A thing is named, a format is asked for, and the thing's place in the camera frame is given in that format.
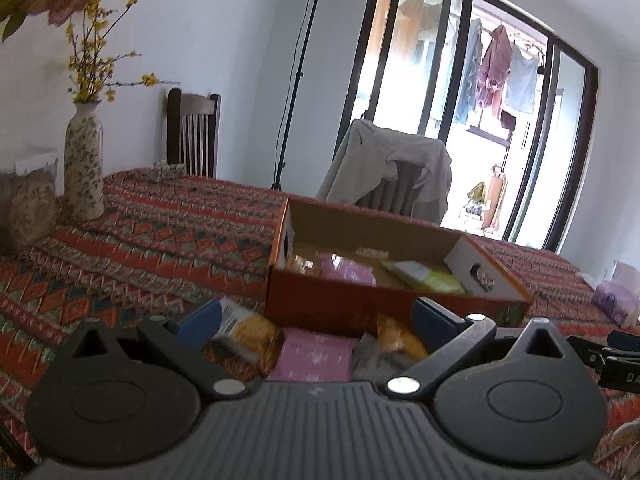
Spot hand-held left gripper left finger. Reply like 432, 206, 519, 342
54, 300, 251, 401

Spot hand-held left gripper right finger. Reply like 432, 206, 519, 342
385, 297, 573, 401

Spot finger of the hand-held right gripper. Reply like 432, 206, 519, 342
606, 330, 640, 350
567, 335, 621, 370

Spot yellow chips snack packet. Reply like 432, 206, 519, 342
375, 314, 429, 362

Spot short lime green snack packet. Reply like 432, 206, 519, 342
381, 259, 467, 295

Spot white cracker snack packet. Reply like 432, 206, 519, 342
212, 299, 285, 367

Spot pink snack packet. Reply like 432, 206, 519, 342
311, 253, 377, 287
266, 331, 355, 382

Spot red cardboard box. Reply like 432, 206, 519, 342
264, 195, 533, 337

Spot purple tissue pack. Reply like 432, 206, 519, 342
592, 260, 640, 328

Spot yellow green balcony bag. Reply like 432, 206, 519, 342
462, 180, 488, 221

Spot chair under jacket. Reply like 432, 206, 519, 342
354, 160, 428, 220

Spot wooden balcony stand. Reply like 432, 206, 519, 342
481, 162, 510, 235

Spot small patterned pouch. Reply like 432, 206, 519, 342
151, 160, 185, 182

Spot chair with beige jacket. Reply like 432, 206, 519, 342
316, 119, 452, 225

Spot slim floral vase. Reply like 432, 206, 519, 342
64, 101, 105, 222

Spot glass jar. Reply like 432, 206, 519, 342
0, 147, 60, 257

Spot dark wooden chair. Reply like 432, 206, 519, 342
166, 88, 221, 179

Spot light blue hanging shirt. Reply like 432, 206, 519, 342
502, 47, 541, 114

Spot maroon hanging shirt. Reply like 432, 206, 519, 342
475, 25, 514, 119

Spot yellow flower branches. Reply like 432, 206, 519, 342
67, 0, 161, 106

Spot beige hanging garment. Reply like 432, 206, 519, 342
372, 0, 443, 61

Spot black sliding door frame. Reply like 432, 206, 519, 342
332, 0, 601, 253

